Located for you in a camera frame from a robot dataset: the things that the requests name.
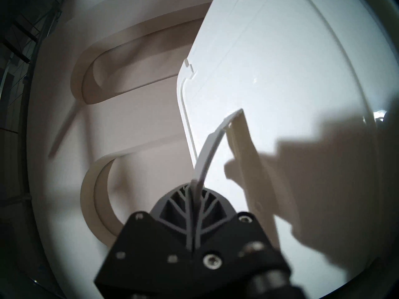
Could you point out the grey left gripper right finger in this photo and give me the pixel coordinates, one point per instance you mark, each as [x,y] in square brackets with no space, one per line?
[224,233]

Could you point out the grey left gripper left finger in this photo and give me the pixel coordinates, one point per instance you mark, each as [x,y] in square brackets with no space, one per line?
[149,248]

